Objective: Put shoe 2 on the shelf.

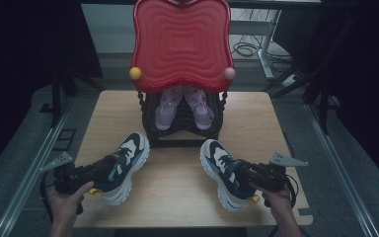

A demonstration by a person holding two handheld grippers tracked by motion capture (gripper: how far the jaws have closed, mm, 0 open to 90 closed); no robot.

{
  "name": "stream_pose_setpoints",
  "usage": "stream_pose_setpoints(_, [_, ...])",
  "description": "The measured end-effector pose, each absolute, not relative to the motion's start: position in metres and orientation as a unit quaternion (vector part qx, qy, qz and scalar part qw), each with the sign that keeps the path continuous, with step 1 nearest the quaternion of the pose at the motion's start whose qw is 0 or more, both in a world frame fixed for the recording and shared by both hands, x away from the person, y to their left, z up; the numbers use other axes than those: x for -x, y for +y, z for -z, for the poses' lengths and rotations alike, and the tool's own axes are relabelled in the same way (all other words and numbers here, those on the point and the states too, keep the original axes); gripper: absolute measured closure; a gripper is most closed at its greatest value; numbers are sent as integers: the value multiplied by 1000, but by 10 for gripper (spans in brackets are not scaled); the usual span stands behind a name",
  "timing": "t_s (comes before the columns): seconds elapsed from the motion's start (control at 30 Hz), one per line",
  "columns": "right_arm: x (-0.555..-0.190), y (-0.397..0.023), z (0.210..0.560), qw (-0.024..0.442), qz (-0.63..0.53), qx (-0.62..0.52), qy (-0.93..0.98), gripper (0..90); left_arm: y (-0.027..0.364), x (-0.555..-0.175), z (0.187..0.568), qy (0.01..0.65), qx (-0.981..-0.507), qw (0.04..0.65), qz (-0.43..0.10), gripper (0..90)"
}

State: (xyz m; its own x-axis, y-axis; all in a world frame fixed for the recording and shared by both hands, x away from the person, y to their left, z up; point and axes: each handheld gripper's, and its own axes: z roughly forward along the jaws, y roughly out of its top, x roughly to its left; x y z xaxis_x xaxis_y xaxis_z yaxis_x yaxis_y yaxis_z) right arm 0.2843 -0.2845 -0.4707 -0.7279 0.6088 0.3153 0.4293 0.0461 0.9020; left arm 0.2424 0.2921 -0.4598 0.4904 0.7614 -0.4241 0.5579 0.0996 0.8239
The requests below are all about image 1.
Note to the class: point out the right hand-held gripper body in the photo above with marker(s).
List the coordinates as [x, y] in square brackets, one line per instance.
[269, 176]

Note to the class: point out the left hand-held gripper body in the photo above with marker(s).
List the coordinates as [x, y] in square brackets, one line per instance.
[75, 176]

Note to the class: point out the navy and white sneaker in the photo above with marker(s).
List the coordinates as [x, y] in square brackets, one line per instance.
[133, 148]
[215, 158]

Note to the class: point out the pink sandal with glitter star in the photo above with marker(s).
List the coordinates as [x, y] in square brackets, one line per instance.
[202, 112]

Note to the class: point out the plain pink sandal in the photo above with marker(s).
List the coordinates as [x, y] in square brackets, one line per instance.
[164, 113]

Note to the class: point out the wavy shoe rack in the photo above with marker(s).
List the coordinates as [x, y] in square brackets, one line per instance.
[181, 42]

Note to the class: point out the person's right hand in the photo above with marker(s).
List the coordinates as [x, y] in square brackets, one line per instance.
[279, 202]

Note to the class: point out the person's left hand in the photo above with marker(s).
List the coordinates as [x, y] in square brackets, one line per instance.
[64, 207]

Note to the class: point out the black tripod stand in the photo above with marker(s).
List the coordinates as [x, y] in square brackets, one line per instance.
[56, 98]
[322, 98]

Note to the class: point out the white power strip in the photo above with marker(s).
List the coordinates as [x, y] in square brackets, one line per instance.
[290, 80]

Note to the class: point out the dark curtain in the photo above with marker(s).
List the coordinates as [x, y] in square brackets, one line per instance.
[371, 82]
[29, 42]

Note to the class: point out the aluminium floor rail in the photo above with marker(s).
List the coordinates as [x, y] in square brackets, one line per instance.
[339, 171]
[29, 177]

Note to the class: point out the white metal desk frame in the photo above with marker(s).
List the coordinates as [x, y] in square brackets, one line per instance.
[266, 49]

